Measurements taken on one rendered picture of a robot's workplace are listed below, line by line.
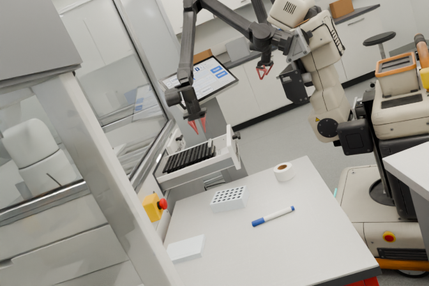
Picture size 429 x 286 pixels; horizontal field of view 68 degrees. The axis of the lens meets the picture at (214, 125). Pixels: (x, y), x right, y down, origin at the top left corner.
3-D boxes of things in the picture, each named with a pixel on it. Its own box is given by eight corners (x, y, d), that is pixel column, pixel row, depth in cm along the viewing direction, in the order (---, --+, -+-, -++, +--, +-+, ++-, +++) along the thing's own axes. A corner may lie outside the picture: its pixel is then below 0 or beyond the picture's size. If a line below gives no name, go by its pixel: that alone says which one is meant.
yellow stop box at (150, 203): (166, 208, 114) (158, 191, 112) (162, 219, 107) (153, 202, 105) (153, 212, 114) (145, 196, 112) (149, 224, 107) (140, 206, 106)
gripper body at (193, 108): (185, 117, 138) (180, 101, 137) (207, 110, 138) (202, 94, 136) (184, 120, 132) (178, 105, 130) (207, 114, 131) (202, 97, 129)
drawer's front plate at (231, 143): (238, 143, 152) (230, 123, 149) (240, 168, 124) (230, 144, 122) (235, 145, 152) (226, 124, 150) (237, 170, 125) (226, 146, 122)
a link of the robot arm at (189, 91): (192, 85, 128) (193, 83, 134) (176, 90, 129) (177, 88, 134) (197, 101, 130) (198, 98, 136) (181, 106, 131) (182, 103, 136)
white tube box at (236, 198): (249, 193, 116) (246, 185, 115) (245, 207, 108) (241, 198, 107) (219, 199, 121) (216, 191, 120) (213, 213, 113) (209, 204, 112)
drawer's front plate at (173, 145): (186, 144, 187) (178, 127, 184) (179, 164, 159) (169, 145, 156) (182, 145, 187) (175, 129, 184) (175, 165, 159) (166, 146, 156)
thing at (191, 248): (205, 237, 101) (203, 233, 101) (202, 256, 93) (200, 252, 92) (170, 248, 104) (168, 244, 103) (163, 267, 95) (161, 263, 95)
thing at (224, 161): (233, 143, 150) (228, 132, 149) (235, 165, 126) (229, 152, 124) (158, 172, 156) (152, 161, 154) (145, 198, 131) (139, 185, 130)
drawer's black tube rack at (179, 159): (218, 152, 148) (212, 140, 146) (216, 167, 131) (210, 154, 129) (174, 168, 151) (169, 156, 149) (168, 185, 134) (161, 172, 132)
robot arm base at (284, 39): (292, 36, 125) (299, 30, 135) (273, 29, 127) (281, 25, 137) (285, 57, 130) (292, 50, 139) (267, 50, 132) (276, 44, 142)
